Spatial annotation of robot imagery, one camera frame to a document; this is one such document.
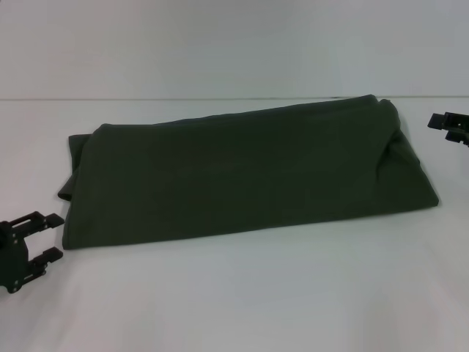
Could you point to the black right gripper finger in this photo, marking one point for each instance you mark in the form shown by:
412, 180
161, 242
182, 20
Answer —
456, 136
438, 121

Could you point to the dark green shirt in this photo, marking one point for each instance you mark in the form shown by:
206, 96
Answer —
238, 172

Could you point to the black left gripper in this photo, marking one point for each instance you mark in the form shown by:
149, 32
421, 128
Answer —
12, 256

